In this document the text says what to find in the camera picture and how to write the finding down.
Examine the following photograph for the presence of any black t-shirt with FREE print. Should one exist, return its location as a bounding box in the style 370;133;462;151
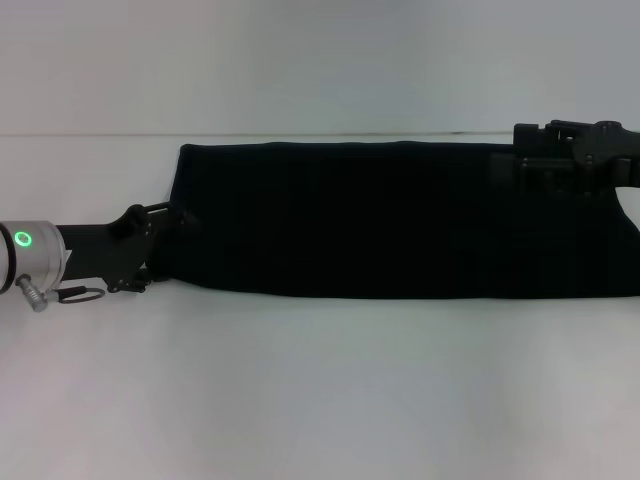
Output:
148;141;640;301

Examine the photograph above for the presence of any left arm gripper cable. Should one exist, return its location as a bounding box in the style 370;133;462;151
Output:
16;274;110;314

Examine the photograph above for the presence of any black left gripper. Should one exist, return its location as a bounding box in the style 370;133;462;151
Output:
53;200;202;295

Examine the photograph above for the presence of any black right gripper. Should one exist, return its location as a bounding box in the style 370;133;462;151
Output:
488;118;640;200

